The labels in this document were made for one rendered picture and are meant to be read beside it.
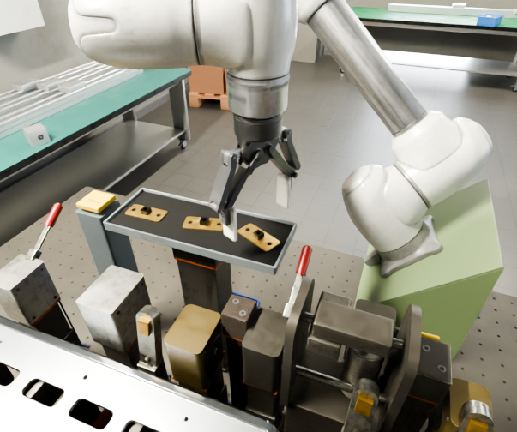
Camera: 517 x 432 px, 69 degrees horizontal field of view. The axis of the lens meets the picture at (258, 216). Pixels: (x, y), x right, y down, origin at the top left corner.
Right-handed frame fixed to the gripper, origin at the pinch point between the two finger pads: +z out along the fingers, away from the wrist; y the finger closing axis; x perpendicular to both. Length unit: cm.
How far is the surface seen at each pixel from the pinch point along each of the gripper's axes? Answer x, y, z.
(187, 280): -12.1, 9.9, 19.2
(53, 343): -18.5, 36.9, 21.0
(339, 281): -3, -41, 51
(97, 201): -33.8, 16.5, 5.3
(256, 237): 0.3, 0.7, 4.5
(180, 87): -233, -138, 63
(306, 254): 8.9, -4.0, 6.3
